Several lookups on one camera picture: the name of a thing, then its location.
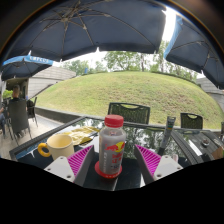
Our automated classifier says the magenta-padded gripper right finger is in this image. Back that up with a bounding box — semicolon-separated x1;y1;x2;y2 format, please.
133;144;184;185

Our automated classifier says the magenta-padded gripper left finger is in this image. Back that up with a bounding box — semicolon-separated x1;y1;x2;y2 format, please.
44;144;101;188

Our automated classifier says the clear bottle with red cap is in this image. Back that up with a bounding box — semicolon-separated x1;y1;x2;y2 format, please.
98;114;127;177

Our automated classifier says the flat round red coaster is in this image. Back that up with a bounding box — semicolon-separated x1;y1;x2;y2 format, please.
94;160;123;180

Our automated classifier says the yellow foil packet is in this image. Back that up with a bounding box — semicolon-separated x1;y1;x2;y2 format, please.
61;125;101;146

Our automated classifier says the grey upright pole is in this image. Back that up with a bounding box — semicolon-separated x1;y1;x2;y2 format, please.
157;115;177;157

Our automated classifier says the black woven patio chair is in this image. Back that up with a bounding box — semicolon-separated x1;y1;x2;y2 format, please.
180;112;204;130
107;102;152;125
7;99;33;140
26;96;39;128

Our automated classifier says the person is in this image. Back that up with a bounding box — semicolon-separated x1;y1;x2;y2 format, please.
9;84;23;102

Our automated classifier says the navy umbrella with printed band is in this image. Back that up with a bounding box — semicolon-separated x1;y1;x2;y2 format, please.
0;54;55;81

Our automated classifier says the navy umbrella with blue trim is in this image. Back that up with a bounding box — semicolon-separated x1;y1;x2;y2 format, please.
162;14;224;90

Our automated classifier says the large navy patio umbrella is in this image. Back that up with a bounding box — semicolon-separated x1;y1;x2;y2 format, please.
1;0;167;63

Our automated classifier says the cream mug with yellow handle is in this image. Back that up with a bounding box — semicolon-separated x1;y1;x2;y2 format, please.
37;133;75;161

